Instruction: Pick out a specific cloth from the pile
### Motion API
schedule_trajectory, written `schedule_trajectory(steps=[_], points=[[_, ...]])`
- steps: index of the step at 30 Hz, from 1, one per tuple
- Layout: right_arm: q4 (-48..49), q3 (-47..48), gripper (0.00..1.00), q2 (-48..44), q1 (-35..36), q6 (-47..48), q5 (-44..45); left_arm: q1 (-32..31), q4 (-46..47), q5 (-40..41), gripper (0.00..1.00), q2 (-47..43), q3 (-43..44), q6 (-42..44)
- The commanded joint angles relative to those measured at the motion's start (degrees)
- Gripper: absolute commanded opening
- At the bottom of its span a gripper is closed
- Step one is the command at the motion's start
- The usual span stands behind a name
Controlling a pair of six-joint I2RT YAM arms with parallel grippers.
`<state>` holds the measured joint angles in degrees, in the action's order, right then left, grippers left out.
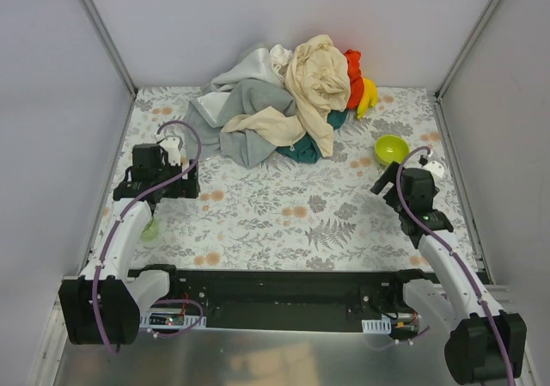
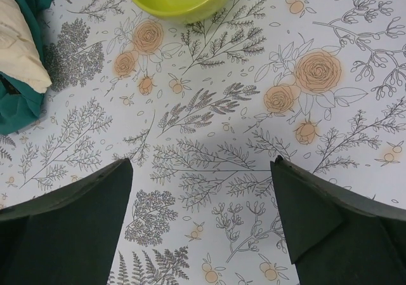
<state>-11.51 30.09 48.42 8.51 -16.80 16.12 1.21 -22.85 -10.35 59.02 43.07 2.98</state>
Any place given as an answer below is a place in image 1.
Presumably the right aluminium frame post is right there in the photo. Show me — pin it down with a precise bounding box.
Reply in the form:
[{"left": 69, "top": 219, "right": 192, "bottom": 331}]
[{"left": 435, "top": 0, "right": 503, "bottom": 102}]

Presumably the cream beige cloth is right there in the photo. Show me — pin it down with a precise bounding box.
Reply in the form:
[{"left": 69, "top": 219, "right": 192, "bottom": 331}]
[{"left": 221, "top": 34, "right": 351, "bottom": 157}]

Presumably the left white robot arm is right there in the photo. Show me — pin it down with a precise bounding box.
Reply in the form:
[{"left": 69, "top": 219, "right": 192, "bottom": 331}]
[{"left": 58, "top": 136, "right": 199, "bottom": 346}]

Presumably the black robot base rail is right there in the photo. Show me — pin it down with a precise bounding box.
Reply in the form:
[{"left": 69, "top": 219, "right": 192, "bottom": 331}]
[{"left": 147, "top": 264, "right": 437, "bottom": 333}]

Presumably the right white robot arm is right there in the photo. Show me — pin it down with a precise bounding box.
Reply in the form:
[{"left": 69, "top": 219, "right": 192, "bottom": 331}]
[{"left": 371, "top": 162, "right": 527, "bottom": 385}]

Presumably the left aluminium frame post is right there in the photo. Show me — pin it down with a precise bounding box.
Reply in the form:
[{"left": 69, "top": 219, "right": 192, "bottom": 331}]
[{"left": 79, "top": 0, "right": 138, "bottom": 99}]

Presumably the white small cloth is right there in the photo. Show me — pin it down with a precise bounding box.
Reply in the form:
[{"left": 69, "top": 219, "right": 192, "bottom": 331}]
[{"left": 269, "top": 44, "right": 294, "bottom": 83}]

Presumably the floral patterned table mat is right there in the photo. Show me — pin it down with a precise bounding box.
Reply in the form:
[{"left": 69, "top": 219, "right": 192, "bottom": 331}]
[{"left": 95, "top": 85, "right": 479, "bottom": 272}]

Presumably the grey sweatshirt cloth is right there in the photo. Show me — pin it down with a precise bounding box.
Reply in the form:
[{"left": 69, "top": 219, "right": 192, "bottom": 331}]
[{"left": 184, "top": 46, "right": 296, "bottom": 168}]

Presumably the yellow cloth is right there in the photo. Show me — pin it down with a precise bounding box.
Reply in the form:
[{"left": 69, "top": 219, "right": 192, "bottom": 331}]
[{"left": 356, "top": 78, "right": 378, "bottom": 119}]

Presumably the aluminium frame post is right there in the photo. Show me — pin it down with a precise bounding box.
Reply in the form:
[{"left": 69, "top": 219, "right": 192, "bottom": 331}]
[
  {"left": 435, "top": 0, "right": 503, "bottom": 102},
  {"left": 79, "top": 0, "right": 138, "bottom": 99}
]

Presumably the light green small cup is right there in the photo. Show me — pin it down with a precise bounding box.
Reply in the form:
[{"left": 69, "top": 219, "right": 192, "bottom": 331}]
[{"left": 140, "top": 218, "right": 159, "bottom": 242}]

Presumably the teal green cloth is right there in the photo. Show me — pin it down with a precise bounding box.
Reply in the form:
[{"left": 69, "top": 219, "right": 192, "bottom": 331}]
[{"left": 276, "top": 110, "right": 348, "bottom": 163}]

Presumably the lime green bowl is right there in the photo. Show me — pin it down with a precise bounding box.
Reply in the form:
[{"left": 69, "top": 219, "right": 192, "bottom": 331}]
[{"left": 375, "top": 135, "right": 410, "bottom": 166}]

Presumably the orange red cloth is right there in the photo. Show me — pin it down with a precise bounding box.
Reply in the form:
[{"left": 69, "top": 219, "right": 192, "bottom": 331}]
[{"left": 344, "top": 49, "right": 364, "bottom": 109}]

